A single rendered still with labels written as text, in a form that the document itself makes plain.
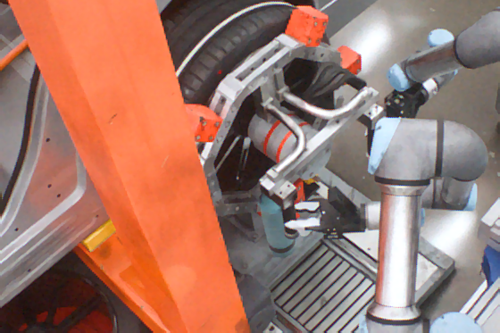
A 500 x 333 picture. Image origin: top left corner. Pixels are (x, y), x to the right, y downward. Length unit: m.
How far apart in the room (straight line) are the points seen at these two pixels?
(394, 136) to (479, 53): 0.39
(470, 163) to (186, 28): 0.87
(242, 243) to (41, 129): 1.05
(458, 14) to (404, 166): 2.29
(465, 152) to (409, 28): 2.18
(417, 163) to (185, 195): 0.46
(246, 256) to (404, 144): 1.26
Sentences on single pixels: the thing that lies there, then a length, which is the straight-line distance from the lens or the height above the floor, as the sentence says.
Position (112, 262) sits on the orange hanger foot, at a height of 0.68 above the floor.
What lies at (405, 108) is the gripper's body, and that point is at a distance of 2.18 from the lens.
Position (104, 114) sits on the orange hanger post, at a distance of 1.20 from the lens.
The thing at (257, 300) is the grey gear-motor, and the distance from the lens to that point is 2.43.
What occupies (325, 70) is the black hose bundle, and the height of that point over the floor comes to 1.04.
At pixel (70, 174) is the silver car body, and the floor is 0.98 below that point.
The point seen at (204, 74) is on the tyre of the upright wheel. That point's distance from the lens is 1.98.
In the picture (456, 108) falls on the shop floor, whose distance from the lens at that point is 3.39.
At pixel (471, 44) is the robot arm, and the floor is 1.25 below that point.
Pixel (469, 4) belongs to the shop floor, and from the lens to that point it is 3.86.
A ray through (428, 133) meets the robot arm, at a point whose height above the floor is 1.33.
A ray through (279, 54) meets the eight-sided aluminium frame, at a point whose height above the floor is 1.12.
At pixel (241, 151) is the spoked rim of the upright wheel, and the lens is 2.31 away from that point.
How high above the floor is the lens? 2.55
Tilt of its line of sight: 51 degrees down
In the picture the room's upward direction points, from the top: 11 degrees counter-clockwise
